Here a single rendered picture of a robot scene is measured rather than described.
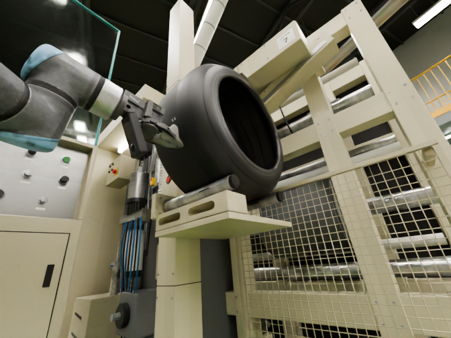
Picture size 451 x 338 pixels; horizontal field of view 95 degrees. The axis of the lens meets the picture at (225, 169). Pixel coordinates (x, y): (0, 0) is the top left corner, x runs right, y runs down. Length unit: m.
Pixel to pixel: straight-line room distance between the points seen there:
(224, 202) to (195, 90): 0.36
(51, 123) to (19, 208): 0.65
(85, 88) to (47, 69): 0.07
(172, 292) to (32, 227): 0.57
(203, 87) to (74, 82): 0.34
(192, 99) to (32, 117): 0.38
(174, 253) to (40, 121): 0.61
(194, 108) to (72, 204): 0.74
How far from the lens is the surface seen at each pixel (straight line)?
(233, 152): 0.65
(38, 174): 1.17
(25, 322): 1.06
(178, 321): 0.91
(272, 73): 1.32
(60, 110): 0.54
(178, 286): 0.89
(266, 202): 0.85
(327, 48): 1.34
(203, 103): 0.67
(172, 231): 0.74
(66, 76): 0.56
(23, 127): 0.51
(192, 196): 0.71
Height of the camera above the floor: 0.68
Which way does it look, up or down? 24 degrees up
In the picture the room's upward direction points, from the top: 5 degrees counter-clockwise
